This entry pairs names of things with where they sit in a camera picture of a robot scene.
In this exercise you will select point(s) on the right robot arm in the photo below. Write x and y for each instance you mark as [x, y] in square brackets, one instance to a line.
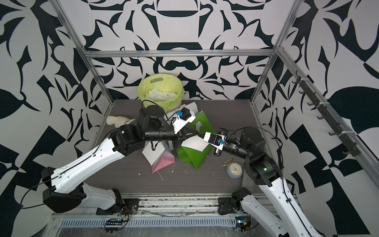
[290, 220]

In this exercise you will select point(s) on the aluminium frame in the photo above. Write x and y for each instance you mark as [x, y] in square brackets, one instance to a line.
[368, 159]

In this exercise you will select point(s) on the white paper receipt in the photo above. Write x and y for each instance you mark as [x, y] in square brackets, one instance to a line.
[196, 143]

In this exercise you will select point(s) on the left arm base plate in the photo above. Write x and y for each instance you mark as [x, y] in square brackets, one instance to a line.
[128, 206]

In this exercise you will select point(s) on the white receipt on pink bag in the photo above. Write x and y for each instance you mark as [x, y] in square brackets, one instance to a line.
[153, 150]

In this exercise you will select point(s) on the green paper bag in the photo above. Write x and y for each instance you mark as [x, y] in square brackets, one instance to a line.
[193, 156]

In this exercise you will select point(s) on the wall hook rail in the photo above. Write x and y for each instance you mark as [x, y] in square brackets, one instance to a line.
[328, 114]

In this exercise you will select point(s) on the white bin with green liner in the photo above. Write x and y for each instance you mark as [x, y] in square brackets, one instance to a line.
[164, 89]

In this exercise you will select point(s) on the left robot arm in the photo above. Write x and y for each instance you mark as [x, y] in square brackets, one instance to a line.
[66, 187]

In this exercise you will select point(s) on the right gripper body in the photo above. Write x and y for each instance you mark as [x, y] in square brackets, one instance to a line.
[217, 154]

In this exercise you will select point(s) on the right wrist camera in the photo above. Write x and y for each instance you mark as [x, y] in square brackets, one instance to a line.
[222, 136]

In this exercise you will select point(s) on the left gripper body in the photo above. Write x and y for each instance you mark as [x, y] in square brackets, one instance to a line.
[180, 137]

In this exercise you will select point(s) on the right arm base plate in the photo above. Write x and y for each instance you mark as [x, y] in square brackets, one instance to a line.
[228, 205]

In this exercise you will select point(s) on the small round alarm clock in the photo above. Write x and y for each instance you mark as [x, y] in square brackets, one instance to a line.
[234, 170]

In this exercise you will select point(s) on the pink and blue paper bag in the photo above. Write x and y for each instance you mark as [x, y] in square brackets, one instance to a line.
[166, 159]

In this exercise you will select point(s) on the cream plush toy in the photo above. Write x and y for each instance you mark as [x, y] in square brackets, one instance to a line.
[118, 121]

